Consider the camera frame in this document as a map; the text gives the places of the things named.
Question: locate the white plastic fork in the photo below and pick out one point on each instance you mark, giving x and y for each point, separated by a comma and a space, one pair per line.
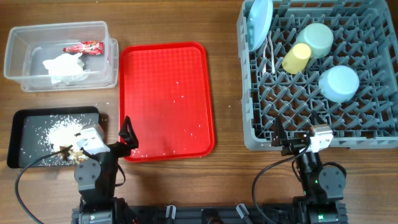
272, 53

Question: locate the large light blue plate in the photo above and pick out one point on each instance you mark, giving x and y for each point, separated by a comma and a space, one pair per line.
259, 22

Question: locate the grey dishwasher rack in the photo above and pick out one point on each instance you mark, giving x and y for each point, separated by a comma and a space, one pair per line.
364, 40

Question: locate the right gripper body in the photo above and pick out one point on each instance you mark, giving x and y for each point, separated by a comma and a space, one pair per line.
295, 145

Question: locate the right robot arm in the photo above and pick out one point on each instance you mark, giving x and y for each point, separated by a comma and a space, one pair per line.
323, 183

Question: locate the red serving tray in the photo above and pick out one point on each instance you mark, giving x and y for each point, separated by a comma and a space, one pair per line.
165, 90

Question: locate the white plastic spoon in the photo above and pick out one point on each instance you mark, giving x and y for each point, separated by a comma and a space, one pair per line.
264, 57

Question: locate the small light blue bowl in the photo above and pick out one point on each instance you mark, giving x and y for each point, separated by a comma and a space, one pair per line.
339, 84

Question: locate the black food waste tray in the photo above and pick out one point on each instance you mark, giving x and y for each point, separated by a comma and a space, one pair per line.
18, 120

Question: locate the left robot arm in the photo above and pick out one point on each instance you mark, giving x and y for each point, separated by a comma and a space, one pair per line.
96, 176

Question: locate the mint green bowl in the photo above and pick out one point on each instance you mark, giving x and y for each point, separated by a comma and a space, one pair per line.
318, 37

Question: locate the white napkin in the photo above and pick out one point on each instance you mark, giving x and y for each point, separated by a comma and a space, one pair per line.
66, 68

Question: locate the yellow plastic cup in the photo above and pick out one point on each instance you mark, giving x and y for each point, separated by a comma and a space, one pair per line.
297, 58

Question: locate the food scraps and rice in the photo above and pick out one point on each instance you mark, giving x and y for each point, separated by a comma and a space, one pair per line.
62, 133

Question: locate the red snack wrapper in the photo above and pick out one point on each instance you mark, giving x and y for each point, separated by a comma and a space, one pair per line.
92, 47

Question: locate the clear plastic waste bin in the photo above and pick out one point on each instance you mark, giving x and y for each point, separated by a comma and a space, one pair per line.
28, 46

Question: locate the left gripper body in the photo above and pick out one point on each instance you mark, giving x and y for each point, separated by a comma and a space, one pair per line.
117, 150

